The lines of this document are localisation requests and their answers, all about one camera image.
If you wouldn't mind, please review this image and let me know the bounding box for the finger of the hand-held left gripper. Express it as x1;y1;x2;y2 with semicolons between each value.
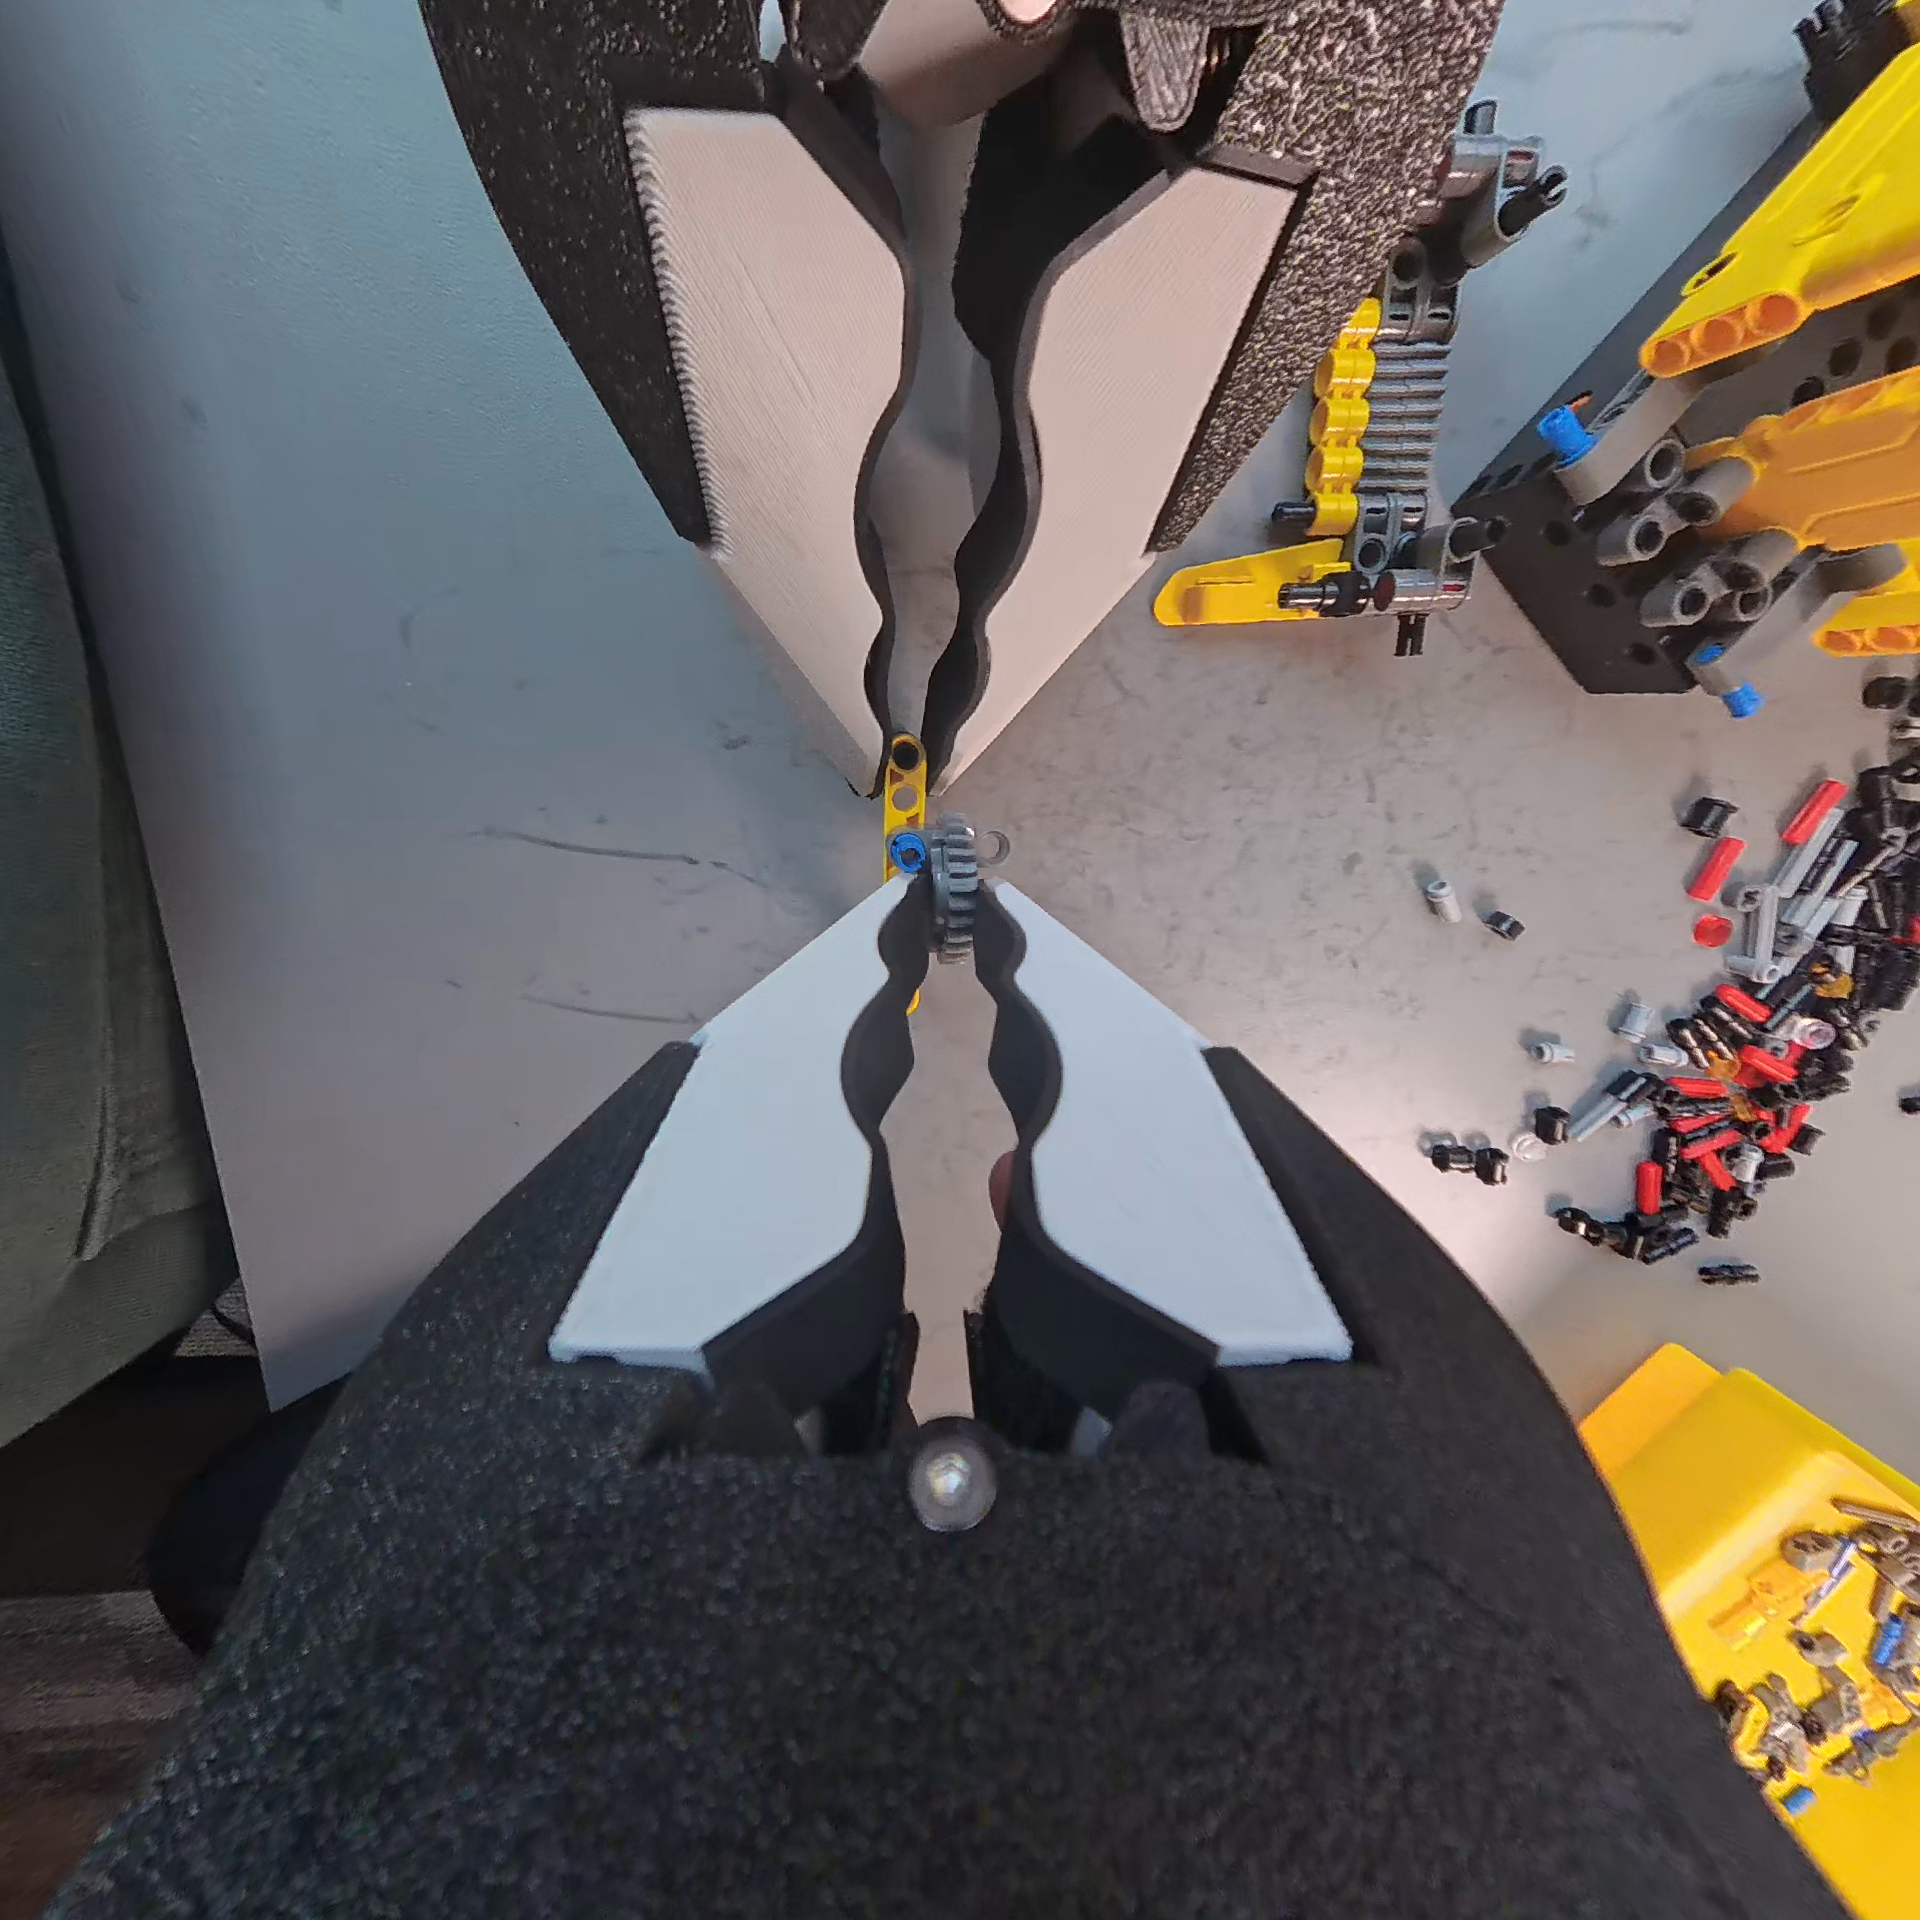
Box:
620;102;921;801
918;152;1320;798

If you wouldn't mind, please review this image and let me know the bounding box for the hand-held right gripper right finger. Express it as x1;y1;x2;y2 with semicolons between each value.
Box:
967;877;1356;1453

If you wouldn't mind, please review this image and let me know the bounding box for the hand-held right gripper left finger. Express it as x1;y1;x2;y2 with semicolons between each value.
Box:
549;874;924;1453

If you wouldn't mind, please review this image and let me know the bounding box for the grey yellow lego rack assembly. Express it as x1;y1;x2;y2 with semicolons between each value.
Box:
1150;96;1570;664

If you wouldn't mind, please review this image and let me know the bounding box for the pile of small lego pins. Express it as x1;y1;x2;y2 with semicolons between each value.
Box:
1422;721;1920;1296

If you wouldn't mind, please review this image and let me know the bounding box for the large yellow black lego model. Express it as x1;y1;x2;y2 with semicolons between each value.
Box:
1445;0;1920;722

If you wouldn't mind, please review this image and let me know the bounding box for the heap of mixed lego pieces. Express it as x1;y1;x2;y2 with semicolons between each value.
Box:
1710;1497;1920;1819

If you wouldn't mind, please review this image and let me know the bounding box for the yellow plastic storage bin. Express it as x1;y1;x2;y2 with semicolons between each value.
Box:
1577;1342;1920;1920

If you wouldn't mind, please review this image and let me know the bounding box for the person in green sweatshirt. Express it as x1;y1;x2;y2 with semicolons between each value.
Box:
0;336;249;1449

